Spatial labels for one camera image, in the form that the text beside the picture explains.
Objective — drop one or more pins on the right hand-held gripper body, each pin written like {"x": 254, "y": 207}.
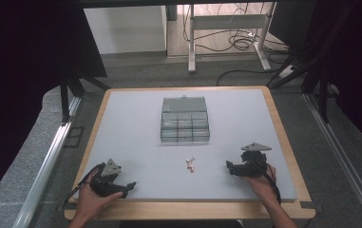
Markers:
{"x": 253, "y": 166}

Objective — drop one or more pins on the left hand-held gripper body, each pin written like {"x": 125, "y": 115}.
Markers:
{"x": 105, "y": 183}

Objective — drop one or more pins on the small copper metal piece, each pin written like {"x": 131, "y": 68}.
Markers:
{"x": 191, "y": 168}

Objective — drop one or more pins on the small silver metal piece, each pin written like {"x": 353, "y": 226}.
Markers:
{"x": 190, "y": 160}

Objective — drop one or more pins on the clear plastic compartment box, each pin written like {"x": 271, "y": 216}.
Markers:
{"x": 185, "y": 126}

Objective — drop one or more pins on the person's right hand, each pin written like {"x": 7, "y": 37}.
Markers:
{"x": 264, "y": 186}

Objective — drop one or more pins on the person's left hand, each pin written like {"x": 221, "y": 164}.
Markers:
{"x": 88, "y": 202}

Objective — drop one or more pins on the grey table mat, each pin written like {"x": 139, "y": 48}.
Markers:
{"x": 137, "y": 152}

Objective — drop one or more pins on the wooden table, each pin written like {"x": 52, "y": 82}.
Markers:
{"x": 185, "y": 210}

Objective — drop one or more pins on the black tripod stand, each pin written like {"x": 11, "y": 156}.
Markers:
{"x": 64, "y": 101}

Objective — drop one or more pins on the black metal stand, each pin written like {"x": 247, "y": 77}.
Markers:
{"x": 322, "y": 95}

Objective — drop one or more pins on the white power strip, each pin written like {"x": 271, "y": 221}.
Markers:
{"x": 287, "y": 71}

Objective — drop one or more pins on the black curtain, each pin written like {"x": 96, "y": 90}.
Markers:
{"x": 20, "y": 79}
{"x": 352, "y": 63}

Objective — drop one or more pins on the white cabinet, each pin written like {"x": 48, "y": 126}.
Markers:
{"x": 124, "y": 30}

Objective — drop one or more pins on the silver metal floor rail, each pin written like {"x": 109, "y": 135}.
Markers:
{"x": 343, "y": 158}
{"x": 42, "y": 177}

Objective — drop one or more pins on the white metal desk frame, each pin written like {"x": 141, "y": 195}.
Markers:
{"x": 229, "y": 21}

